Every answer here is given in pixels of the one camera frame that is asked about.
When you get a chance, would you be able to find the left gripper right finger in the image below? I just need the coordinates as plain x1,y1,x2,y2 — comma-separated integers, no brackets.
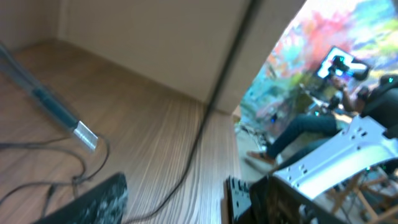
249,175,343,224

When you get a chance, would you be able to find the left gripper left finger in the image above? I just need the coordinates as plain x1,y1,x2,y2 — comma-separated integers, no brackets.
34,172,128,224

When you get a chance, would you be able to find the separated black USB cable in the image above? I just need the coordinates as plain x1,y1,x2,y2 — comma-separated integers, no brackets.
0,43,100,153

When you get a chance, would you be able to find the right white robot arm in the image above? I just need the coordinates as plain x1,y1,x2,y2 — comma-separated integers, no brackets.
272,116,397,200

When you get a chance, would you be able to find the seated person in background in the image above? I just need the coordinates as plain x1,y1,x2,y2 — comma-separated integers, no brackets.
246,73,398,166

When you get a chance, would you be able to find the background monitor screen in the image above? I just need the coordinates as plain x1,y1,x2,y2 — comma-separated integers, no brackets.
314,46,371,81

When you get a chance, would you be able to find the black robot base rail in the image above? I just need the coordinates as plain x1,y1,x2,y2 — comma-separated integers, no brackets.
226,176,252,224

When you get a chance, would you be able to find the left camera black cable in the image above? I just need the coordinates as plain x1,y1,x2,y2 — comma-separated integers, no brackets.
124,0,262,224

